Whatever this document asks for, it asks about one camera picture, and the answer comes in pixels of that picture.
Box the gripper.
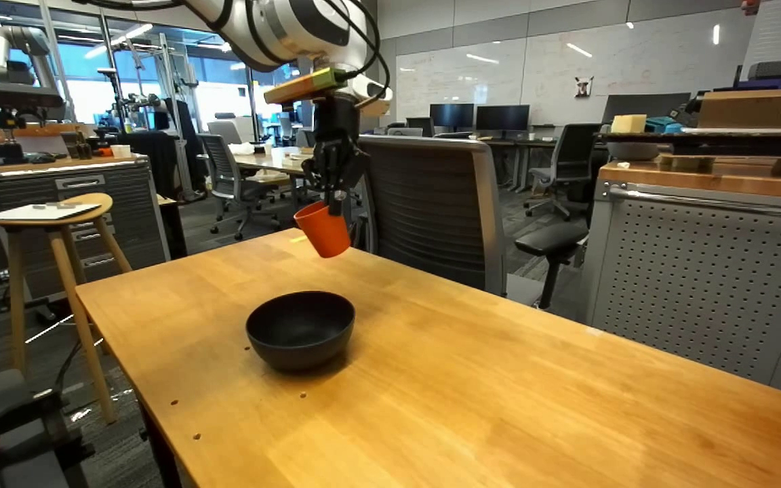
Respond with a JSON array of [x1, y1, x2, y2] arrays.
[[302, 94, 372, 218]]

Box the orange cup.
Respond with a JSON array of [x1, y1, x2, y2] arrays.
[[293, 199, 353, 260]]

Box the wooden table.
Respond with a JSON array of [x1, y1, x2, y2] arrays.
[[231, 145, 318, 182]]

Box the grey mesh office chair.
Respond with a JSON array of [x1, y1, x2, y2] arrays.
[[355, 134, 590, 310]]

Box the row of monitors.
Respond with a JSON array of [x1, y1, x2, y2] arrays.
[[428, 102, 532, 134]]

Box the black bowl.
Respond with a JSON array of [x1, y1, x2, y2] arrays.
[[245, 290, 357, 373]]

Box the grey drawer cabinet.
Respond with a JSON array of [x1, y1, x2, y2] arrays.
[[0, 156, 172, 300]]

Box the whiteboard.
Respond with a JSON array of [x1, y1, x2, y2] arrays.
[[395, 7, 759, 127]]

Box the black office chair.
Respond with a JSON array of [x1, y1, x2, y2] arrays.
[[525, 123, 603, 219]]

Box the wooden stool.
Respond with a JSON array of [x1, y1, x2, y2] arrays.
[[0, 192, 134, 426]]

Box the yellow sponge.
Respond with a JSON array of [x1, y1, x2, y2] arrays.
[[610, 113, 647, 134]]

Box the white sheet of paper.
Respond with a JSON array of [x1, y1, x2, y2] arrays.
[[0, 201, 102, 224]]

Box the grey bowl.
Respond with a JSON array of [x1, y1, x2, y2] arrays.
[[606, 140, 661, 162]]

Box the monitor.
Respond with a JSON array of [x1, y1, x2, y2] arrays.
[[600, 92, 693, 125]]

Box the grey perforated cabinet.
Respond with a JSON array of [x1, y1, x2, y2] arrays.
[[579, 161, 781, 395]]

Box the wooden board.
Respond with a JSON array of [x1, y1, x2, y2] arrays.
[[698, 87, 781, 130]]

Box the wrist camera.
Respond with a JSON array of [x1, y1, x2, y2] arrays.
[[263, 66, 348, 106]]

